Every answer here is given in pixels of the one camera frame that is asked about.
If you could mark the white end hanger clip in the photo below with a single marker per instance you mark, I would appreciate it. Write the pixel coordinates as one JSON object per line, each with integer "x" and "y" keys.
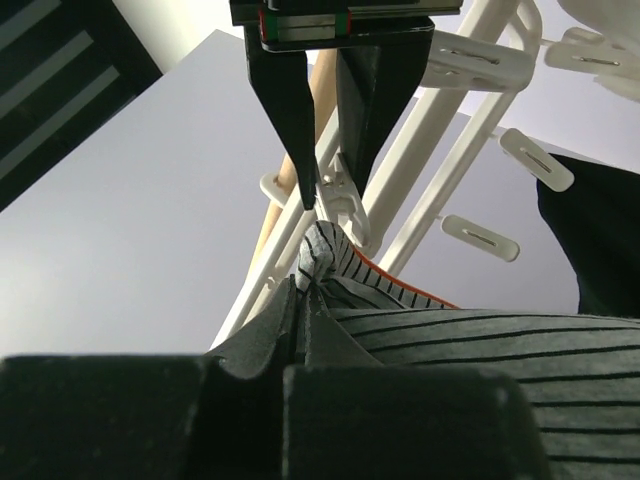
{"x": 338, "y": 201}

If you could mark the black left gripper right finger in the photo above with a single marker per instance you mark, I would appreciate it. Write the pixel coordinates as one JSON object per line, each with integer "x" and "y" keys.
{"x": 322, "y": 341}

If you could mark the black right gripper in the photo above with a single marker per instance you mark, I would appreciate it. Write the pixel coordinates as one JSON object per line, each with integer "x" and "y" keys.
{"x": 384, "y": 48}

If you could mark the striped grey boxer underwear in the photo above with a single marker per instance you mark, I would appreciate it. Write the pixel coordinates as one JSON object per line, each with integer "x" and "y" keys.
{"x": 580, "y": 373}

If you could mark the white hanging garment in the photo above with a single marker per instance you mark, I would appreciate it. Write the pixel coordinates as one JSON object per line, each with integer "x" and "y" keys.
{"x": 610, "y": 51}

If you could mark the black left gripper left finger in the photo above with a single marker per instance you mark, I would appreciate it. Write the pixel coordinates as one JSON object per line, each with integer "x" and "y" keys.
{"x": 264, "y": 340}

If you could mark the black hanging underwear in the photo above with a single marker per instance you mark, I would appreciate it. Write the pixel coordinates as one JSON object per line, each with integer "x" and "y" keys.
{"x": 596, "y": 222}

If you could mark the white clip hanger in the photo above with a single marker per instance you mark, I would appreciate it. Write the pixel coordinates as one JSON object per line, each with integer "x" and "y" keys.
{"x": 480, "y": 61}

